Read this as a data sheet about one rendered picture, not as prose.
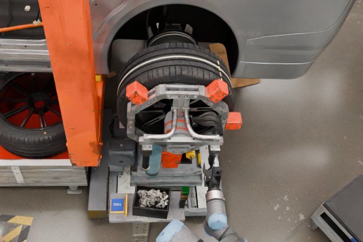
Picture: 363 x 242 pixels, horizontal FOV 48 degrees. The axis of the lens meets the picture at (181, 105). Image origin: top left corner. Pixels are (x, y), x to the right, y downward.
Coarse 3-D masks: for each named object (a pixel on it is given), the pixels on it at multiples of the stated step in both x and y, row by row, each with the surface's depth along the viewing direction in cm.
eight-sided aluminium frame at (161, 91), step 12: (156, 96) 199; (168, 96) 201; (180, 96) 201; (192, 96) 201; (204, 96) 202; (132, 108) 207; (144, 108) 207; (216, 108) 211; (132, 120) 214; (132, 132) 223; (144, 132) 234; (204, 132) 237; (216, 132) 228
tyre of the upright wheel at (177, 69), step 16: (160, 48) 211; (176, 48) 211; (192, 48) 213; (128, 64) 219; (144, 64) 209; (160, 64) 204; (176, 64) 203; (192, 64) 205; (208, 64) 211; (224, 64) 225; (128, 80) 211; (144, 80) 203; (160, 80) 203; (176, 80) 204; (192, 80) 205; (208, 80) 205; (224, 80) 214
